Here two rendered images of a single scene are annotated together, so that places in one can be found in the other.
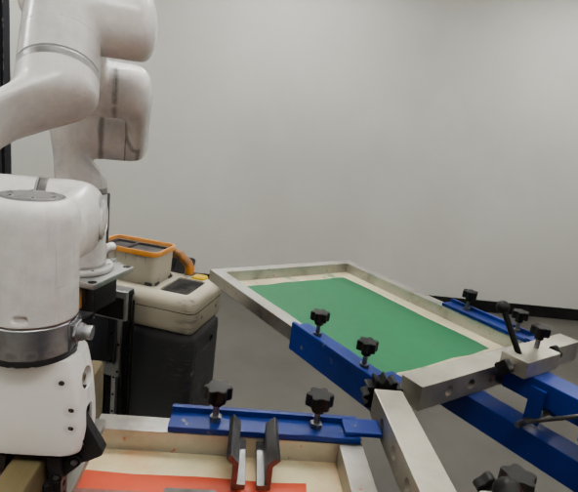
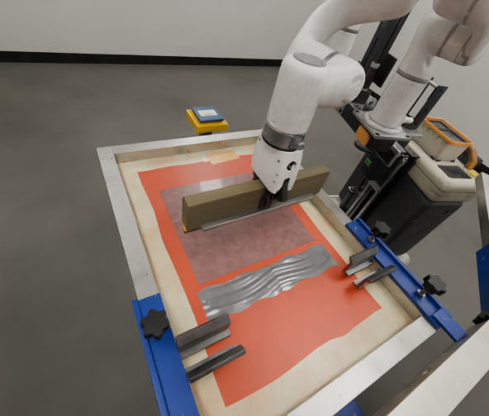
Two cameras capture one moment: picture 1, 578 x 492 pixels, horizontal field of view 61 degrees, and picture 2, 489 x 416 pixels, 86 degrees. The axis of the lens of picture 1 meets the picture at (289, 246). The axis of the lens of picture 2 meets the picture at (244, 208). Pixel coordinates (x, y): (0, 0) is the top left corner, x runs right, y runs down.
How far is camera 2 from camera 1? 0.18 m
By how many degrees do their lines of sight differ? 56
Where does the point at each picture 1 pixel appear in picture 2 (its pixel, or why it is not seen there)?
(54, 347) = (281, 143)
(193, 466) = (342, 248)
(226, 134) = not seen: outside the picture
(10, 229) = (284, 73)
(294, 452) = (393, 291)
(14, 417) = (262, 163)
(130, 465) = (320, 224)
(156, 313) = (422, 177)
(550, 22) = not seen: outside the picture
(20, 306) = (275, 115)
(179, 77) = not seen: outside the picture
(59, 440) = (269, 183)
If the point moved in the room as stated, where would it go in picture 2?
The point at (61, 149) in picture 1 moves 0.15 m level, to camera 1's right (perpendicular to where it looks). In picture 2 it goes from (415, 42) to (462, 66)
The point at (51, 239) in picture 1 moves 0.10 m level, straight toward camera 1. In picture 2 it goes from (298, 87) to (255, 103)
